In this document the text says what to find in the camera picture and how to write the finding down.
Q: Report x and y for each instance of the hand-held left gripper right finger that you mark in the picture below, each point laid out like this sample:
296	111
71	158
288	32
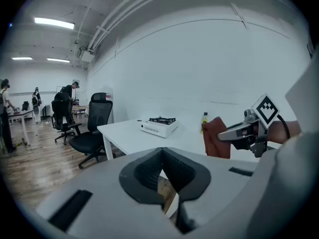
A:
219	183

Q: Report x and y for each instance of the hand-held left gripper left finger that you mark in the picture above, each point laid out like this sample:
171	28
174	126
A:
104	183

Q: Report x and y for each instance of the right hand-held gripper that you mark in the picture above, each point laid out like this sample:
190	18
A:
265	111

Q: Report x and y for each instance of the reddish-brown cloth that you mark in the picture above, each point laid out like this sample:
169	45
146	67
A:
213	146

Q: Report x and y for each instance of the white portable gas stove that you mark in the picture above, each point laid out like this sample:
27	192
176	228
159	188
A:
157	131

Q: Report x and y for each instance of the person's right forearm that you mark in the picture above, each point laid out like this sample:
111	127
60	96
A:
277	132

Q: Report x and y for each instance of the yellow oil bottle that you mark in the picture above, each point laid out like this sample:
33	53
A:
204	122

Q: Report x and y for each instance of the black mesh office chair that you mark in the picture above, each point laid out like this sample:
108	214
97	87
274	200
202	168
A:
96	118
61	113

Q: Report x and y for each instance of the wooden work desk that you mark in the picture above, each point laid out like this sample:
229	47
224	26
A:
79	107

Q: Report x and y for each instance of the white-legged work desk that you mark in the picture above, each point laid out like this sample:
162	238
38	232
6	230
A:
21	114

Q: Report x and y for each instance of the white ceiling air unit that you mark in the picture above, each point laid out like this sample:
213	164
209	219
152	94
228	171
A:
86	56

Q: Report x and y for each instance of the ceiling light panel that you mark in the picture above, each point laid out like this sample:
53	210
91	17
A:
22	58
58	60
54	23

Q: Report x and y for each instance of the white ceiling pipes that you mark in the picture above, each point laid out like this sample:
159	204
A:
117	19

